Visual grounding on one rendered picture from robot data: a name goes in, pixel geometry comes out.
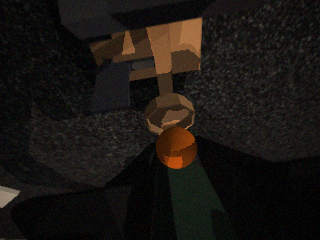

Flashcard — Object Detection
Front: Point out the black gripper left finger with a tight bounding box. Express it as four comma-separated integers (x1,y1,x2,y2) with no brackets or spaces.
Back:
11,143,158,240

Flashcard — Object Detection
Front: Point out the beige flat rectangular slab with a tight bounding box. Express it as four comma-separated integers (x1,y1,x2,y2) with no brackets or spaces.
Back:
0,186,21,208

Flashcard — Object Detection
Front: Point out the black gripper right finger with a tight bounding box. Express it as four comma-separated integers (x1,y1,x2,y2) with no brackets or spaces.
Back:
194,136,320,240

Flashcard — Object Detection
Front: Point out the orange ball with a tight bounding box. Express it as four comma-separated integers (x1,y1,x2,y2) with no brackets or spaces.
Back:
156,127,197,169

